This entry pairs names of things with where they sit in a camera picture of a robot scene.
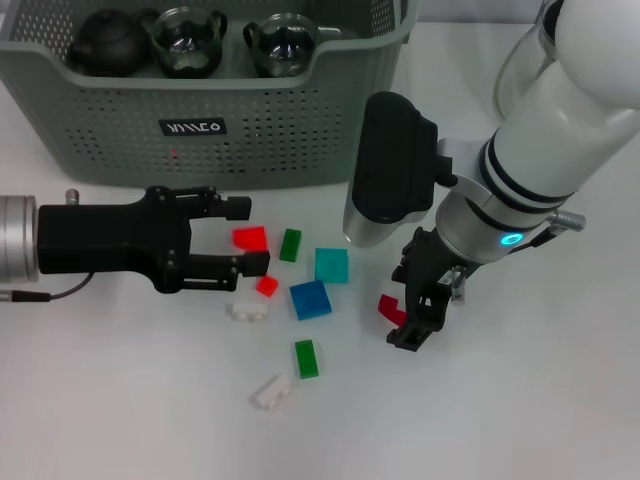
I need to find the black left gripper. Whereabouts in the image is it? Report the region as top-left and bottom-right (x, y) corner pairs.
(37, 184), (272, 295)

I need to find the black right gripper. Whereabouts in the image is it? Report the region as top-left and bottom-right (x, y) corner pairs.
(385, 227), (469, 353)

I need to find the red sloped toy block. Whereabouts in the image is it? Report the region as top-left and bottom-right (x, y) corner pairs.
(232, 225), (269, 251)

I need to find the dark red curved block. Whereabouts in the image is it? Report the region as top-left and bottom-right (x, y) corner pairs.
(377, 293), (409, 329)

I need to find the white toy brick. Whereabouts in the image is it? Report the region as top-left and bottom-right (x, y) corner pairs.
(224, 298), (271, 325)
(249, 375), (294, 414)

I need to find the green toy brick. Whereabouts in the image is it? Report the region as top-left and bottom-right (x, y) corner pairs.
(293, 339), (320, 380)
(278, 228), (303, 263)

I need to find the glass teacup with black holder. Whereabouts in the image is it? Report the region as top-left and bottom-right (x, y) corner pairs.
(151, 7), (229, 80)
(242, 13), (321, 80)

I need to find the grey-green perforated storage bin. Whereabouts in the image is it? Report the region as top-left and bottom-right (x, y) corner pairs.
(0, 0), (420, 189)

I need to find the teal square toy plate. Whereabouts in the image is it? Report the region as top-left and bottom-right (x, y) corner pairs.
(313, 247), (350, 285)

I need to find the blue square toy plate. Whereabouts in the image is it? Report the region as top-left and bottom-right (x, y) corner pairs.
(288, 279), (334, 322)

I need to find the black clay teapot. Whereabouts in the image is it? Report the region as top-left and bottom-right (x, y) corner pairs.
(67, 7), (154, 79)

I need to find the right arm cable with connector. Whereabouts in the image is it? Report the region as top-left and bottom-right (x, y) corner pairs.
(449, 209), (586, 307)

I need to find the arm cable with connector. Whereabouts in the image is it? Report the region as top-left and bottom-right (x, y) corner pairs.
(449, 209), (586, 307)
(0, 272), (94, 303)

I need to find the left arm cable with connector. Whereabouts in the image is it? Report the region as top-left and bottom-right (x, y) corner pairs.
(0, 272), (94, 303)

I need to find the glass carafe with black handle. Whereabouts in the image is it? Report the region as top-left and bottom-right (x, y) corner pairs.
(494, 0), (561, 121)

